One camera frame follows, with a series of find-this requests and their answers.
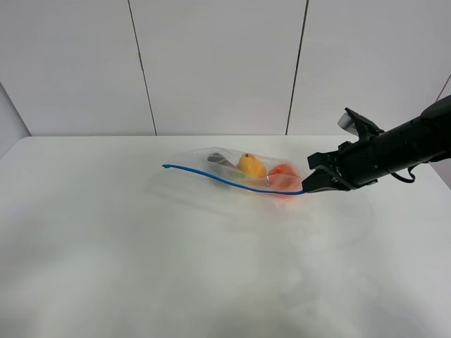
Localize yellow pear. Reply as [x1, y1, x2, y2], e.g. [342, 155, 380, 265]
[237, 153, 266, 178]

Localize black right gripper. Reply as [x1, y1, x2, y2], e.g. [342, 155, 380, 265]
[302, 140, 379, 194]

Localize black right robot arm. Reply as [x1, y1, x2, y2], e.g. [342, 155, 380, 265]
[302, 96, 450, 193]

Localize purple eggplant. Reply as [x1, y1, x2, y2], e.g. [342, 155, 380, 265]
[207, 152, 237, 173]

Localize clear zip bag blue zipper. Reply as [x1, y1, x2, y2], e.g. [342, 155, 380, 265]
[163, 147, 304, 194]

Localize orange fruit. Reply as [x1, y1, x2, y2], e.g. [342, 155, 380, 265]
[268, 163, 302, 198]

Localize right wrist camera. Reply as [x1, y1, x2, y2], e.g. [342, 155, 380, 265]
[338, 108, 384, 139]

